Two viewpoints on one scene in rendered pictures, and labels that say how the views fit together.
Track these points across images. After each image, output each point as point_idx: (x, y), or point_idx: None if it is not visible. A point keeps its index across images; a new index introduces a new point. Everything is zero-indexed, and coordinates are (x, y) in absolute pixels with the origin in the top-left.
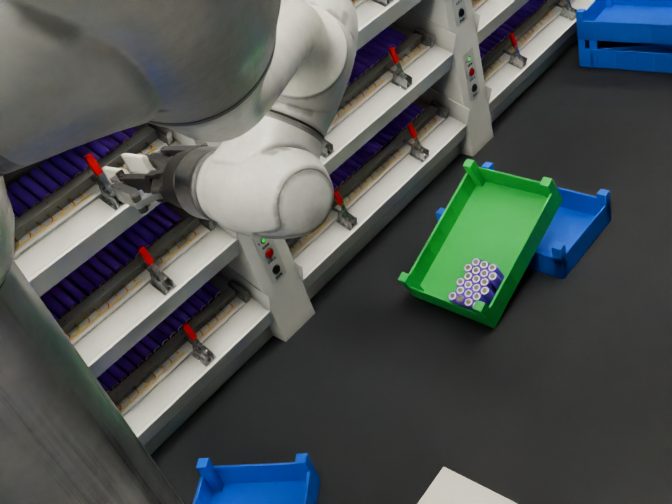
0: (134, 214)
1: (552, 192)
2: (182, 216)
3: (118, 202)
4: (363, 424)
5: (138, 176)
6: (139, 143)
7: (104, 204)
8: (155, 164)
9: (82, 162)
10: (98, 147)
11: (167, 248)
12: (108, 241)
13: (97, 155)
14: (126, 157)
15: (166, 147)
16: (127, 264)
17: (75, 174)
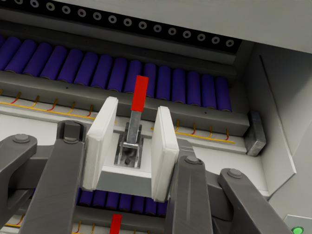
0: (133, 187)
1: None
2: None
3: (126, 159)
4: None
5: (50, 197)
6: (218, 122)
7: (114, 146)
8: (172, 194)
9: (147, 87)
10: (178, 89)
11: (151, 231)
12: (79, 185)
13: (168, 95)
14: (158, 117)
15: (242, 183)
16: (107, 207)
17: (127, 91)
